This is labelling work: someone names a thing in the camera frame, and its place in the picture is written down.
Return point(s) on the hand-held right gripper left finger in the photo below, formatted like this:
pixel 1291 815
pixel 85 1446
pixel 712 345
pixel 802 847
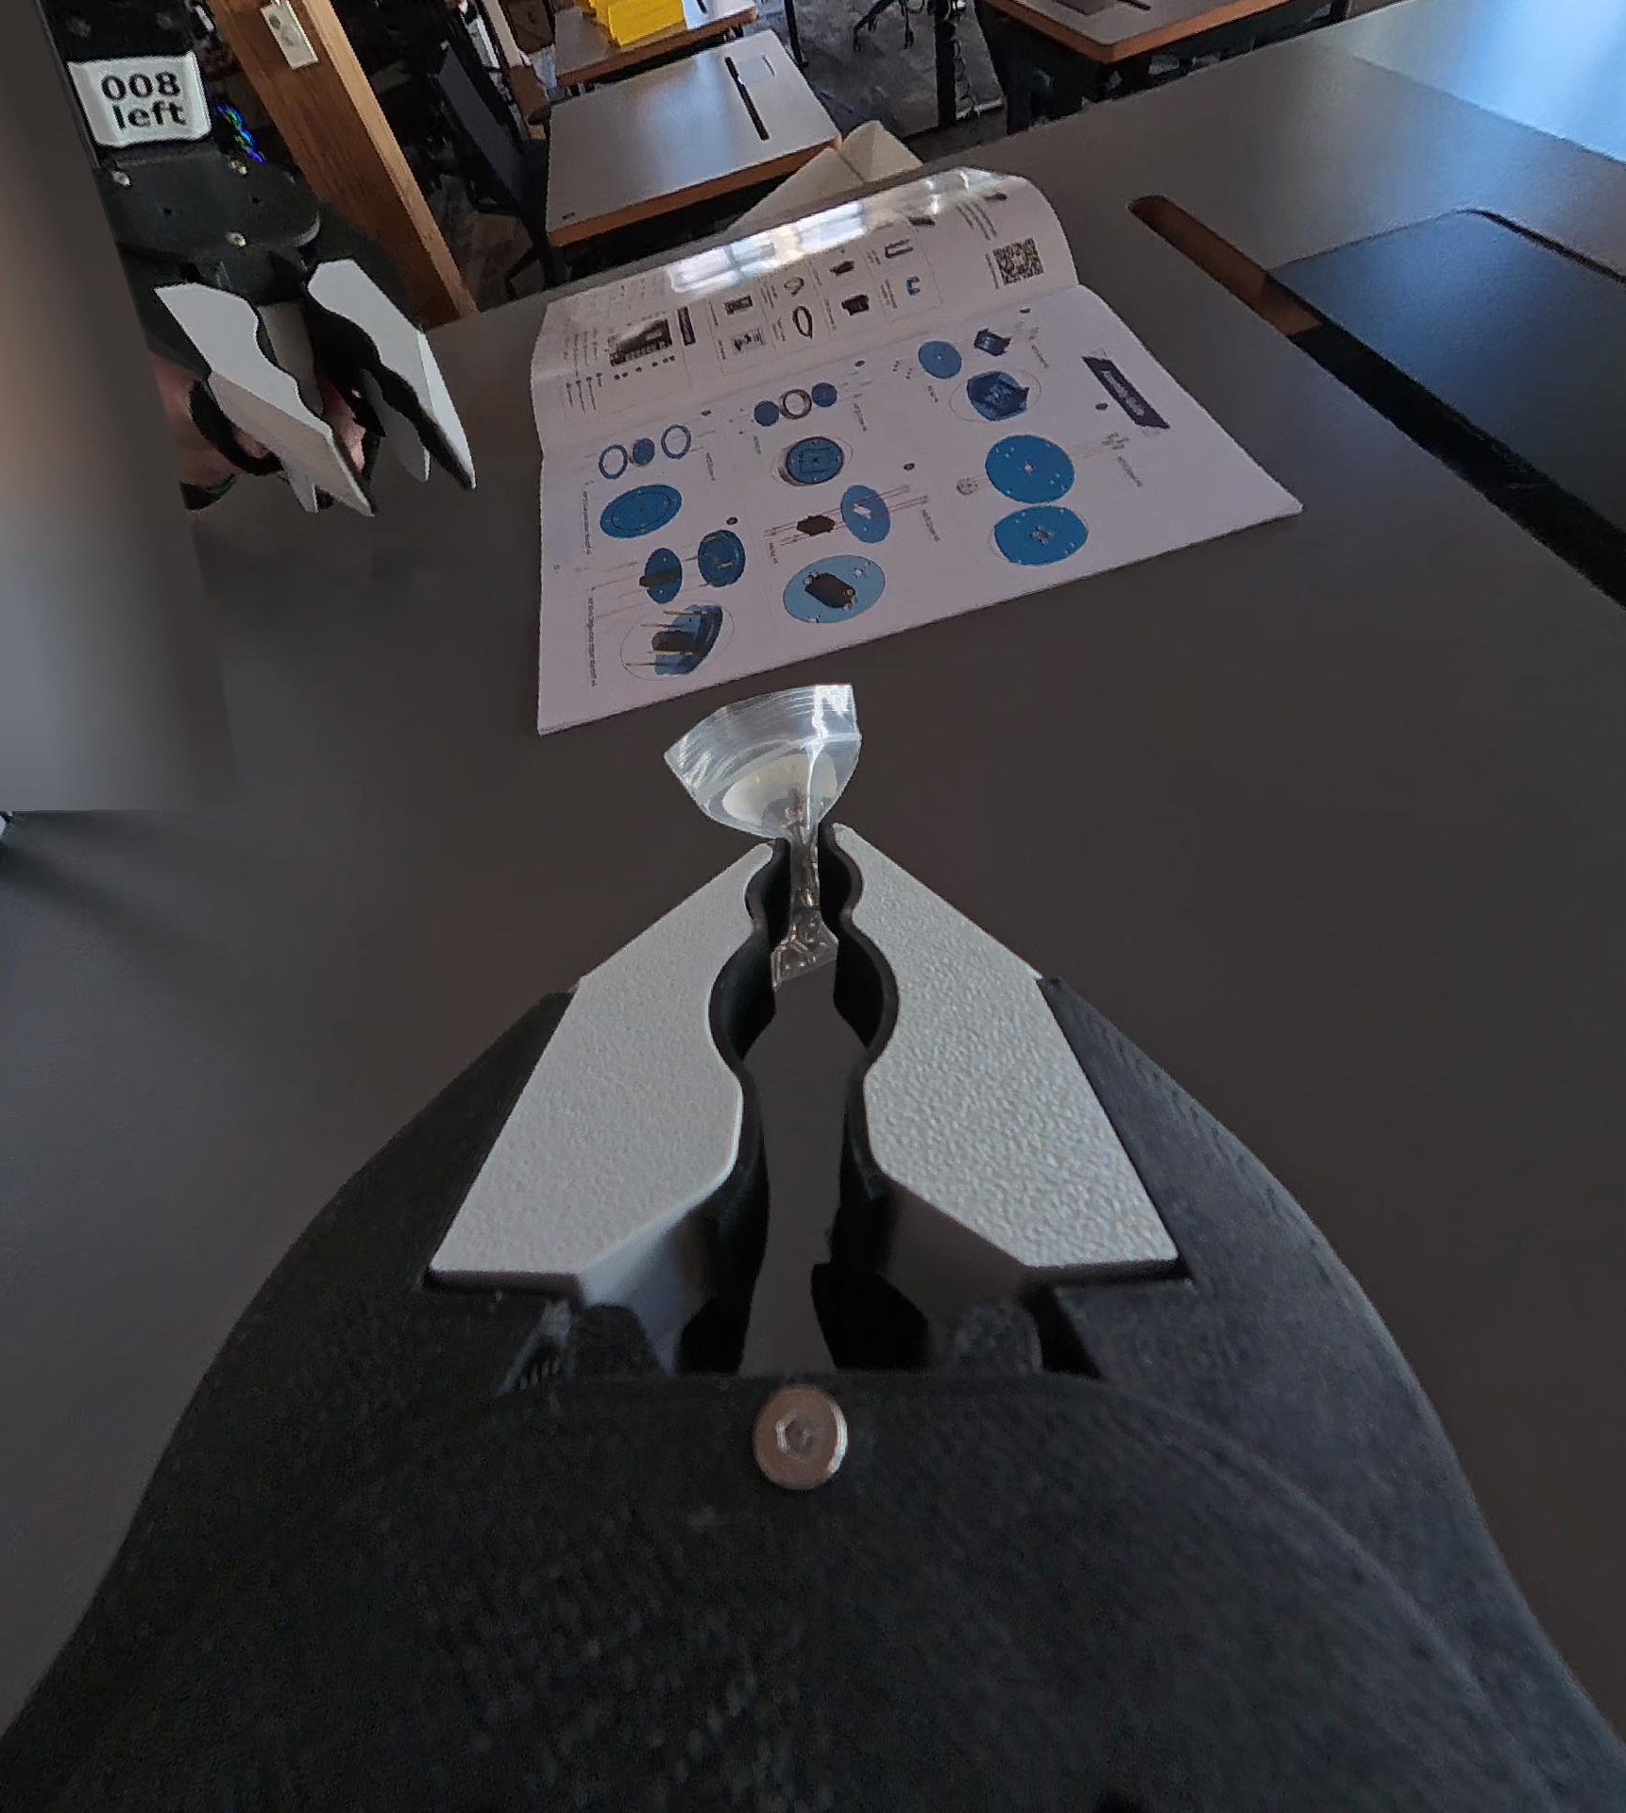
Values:
pixel 586 1132

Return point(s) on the white cardboard piece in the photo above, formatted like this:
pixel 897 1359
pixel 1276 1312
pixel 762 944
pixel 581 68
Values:
pixel 843 163

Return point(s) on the black stand pole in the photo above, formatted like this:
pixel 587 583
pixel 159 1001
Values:
pixel 957 62

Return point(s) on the person's left hand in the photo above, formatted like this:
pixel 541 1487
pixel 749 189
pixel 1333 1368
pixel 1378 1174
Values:
pixel 200 457

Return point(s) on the wooden post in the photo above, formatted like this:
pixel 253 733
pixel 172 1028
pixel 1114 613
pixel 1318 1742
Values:
pixel 359 156

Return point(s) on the small clear screw bag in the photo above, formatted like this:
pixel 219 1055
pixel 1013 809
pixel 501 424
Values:
pixel 756 758

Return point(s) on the black desk panel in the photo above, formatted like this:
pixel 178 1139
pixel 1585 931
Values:
pixel 1536 367

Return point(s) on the blue printed instruction sheet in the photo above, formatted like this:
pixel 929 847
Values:
pixel 897 468

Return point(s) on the grey wood-edged table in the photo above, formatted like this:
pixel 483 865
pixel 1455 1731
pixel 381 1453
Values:
pixel 657 48
pixel 686 143
pixel 1153 22

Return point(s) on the yellow storage boxes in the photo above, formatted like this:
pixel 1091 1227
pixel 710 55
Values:
pixel 629 14

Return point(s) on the white wall switch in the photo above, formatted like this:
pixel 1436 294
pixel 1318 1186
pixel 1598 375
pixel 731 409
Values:
pixel 285 37

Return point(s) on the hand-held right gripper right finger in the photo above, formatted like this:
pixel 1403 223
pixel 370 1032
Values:
pixel 997 1132

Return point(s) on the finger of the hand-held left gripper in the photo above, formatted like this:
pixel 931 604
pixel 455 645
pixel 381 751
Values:
pixel 403 367
pixel 266 396

